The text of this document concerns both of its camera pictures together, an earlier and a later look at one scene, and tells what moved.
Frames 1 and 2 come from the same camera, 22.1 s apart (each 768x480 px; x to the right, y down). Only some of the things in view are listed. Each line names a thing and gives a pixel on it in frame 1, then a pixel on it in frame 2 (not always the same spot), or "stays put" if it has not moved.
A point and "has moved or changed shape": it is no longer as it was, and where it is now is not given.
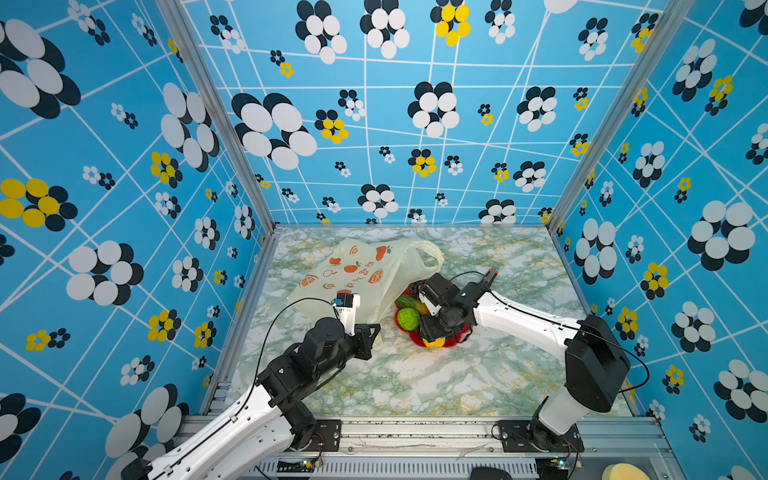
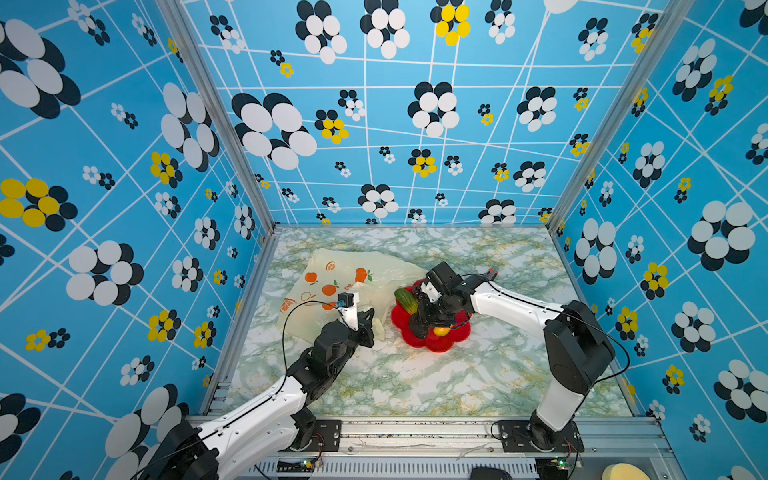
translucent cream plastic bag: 377,269 has moved or changed shape
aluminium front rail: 453,449 stays put
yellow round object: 624,471 stays put
